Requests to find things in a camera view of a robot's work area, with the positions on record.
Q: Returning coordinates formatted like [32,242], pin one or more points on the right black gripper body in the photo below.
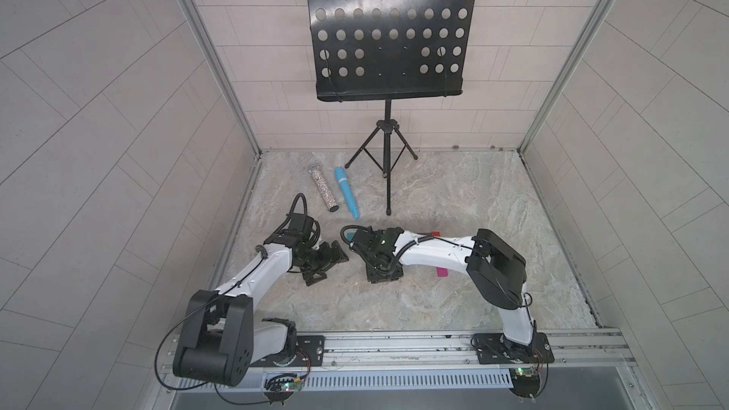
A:
[379,265]

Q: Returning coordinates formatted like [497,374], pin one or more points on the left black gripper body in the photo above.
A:
[322,259]

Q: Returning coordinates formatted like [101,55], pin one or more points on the aluminium front rail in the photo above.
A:
[432,350]

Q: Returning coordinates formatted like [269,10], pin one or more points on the glittery silver microphone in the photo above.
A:
[323,188]

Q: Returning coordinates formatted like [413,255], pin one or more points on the circuit board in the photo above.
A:
[281,387]
[526,382]

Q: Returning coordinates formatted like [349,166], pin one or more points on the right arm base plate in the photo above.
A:
[494,348]

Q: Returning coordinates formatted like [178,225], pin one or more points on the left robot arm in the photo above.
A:
[219,338]

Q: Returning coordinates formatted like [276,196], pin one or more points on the right circuit board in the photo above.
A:
[526,382]

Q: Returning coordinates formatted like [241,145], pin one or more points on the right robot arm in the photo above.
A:
[496,269]

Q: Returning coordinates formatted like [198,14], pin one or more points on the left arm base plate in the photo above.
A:
[310,349]

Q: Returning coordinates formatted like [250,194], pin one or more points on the black perforated music stand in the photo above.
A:
[387,50]

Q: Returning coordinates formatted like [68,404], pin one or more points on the blue microphone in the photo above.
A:
[343,180]

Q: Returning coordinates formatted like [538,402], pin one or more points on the left circuit board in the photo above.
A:
[281,387]

